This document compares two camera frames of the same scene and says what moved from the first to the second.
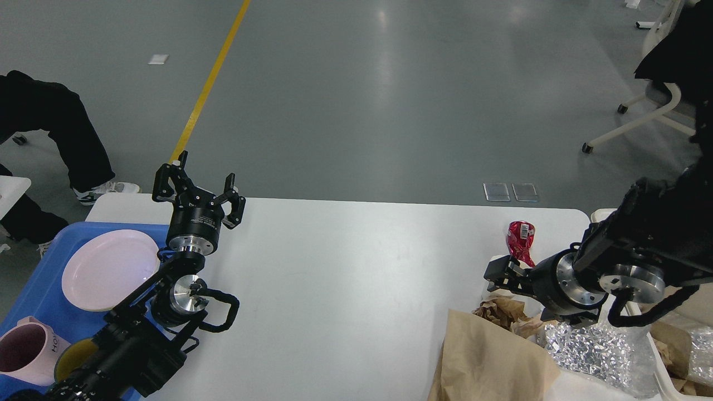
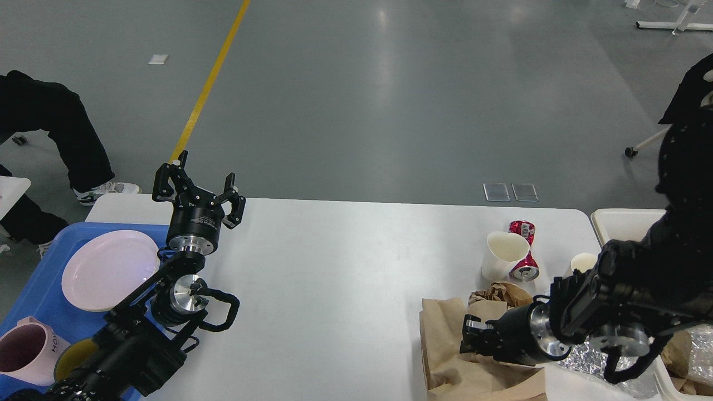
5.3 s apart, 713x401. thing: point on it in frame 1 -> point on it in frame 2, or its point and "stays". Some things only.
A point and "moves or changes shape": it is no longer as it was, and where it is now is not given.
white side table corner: [11, 189] stays
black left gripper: [193, 226] stays
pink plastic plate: [101, 269] stays
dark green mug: [74, 356] stays
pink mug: [28, 352] stays
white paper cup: [488, 295] -> [502, 249]
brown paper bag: [479, 360] moves or changes shape
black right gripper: [558, 286] -> [525, 336]
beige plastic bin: [673, 359] stays
